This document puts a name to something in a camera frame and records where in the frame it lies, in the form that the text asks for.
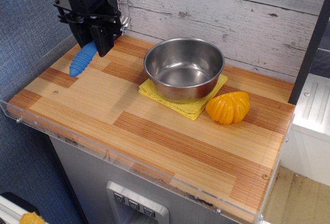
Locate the silver toy fridge cabinet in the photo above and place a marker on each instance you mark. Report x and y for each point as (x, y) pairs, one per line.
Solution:
(110, 190)

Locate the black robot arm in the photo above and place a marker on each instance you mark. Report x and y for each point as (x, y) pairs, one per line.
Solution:
(99, 21)

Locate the black vertical frame post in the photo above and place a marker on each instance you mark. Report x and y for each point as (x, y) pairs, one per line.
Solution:
(310, 53)

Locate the stainless steel pot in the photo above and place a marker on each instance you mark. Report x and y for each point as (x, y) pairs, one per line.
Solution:
(184, 69)

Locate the yellow folded cloth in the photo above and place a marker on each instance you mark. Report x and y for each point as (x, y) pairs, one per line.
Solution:
(192, 109)

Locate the blue-handled metal fork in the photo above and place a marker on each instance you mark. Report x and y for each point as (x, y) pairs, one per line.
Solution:
(86, 54)

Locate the clear acrylic table guard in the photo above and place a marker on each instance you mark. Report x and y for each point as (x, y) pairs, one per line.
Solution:
(229, 168)

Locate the white toy sink unit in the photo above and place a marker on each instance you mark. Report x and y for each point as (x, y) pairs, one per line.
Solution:
(306, 149)

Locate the yellow black object bottom left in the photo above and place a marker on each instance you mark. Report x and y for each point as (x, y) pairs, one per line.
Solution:
(14, 207)

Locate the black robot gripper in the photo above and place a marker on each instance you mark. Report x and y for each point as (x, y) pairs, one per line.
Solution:
(104, 15)

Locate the yellow plastic toy pepper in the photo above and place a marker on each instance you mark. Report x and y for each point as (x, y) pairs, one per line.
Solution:
(229, 108)

